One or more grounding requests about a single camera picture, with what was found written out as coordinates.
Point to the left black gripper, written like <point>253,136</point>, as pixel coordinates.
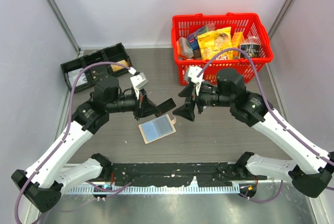
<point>143,107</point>

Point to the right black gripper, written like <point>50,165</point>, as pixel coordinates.
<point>187,110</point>

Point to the beige card holder wallet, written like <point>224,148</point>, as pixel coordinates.
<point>158,128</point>

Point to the dark card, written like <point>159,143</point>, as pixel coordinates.
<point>99,73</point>

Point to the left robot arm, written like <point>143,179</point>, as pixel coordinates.
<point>43,183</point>

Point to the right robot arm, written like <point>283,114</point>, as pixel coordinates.
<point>310,167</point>

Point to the gold card in tray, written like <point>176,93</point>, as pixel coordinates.
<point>120,66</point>

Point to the white cards in tray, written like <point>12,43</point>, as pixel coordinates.
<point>72,75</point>

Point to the grey wrapped snack pack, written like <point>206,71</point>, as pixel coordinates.
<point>184,49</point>

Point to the yellow chips bag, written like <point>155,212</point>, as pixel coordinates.
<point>213,42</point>

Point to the black three-compartment tray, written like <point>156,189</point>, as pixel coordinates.
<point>113,53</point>

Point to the blue snack packet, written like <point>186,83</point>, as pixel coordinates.
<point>193,37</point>

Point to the red shopping basket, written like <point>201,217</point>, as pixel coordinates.
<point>248,23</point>

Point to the orange snack box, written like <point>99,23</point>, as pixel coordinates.
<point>237,40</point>

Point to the black round can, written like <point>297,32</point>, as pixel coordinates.
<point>251,48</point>

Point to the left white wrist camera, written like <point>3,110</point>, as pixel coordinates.
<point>138,80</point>

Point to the black mounting base plate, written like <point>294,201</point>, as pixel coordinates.
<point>207,174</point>

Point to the white cable duct strip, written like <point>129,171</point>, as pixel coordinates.
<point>153,190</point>

